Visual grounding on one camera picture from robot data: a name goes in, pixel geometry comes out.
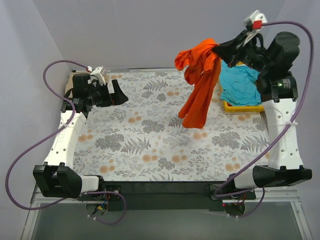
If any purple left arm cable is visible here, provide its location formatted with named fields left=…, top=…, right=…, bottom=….
left=5, top=60, right=127, bottom=226

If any aluminium frame rail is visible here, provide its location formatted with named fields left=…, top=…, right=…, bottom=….
left=30, top=186, right=300, bottom=204

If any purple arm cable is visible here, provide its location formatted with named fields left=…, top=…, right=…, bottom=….
left=213, top=20, right=314, bottom=218
left=5, top=60, right=127, bottom=226

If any blue t shirt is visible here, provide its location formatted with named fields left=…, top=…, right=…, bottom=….
left=219, top=61, right=262, bottom=107

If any beige folded cloth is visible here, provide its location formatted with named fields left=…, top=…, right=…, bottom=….
left=64, top=72, right=75, bottom=98

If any floral patterned table mat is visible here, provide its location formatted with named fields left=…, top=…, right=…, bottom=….
left=71, top=71, right=269, bottom=181

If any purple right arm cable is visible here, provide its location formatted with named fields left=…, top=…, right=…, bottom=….
left=213, top=20, right=314, bottom=218

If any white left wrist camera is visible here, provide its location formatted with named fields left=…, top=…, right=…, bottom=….
left=86, top=66, right=106, bottom=86

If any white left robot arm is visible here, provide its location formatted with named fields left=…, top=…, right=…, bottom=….
left=33, top=72, right=128, bottom=199

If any orange t shirt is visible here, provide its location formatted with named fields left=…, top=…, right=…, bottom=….
left=174, top=38, right=222, bottom=129

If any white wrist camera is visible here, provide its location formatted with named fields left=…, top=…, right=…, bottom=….
left=86, top=66, right=106, bottom=86
left=243, top=9, right=268, bottom=31

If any yellow plastic bin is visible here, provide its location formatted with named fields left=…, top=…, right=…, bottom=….
left=218, top=60, right=265, bottom=113

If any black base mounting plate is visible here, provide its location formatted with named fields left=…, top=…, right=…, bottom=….
left=76, top=180, right=257, bottom=211

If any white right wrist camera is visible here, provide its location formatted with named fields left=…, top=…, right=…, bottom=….
left=243, top=9, right=268, bottom=31

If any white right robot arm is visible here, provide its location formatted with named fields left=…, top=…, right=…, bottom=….
left=212, top=30, right=312, bottom=198

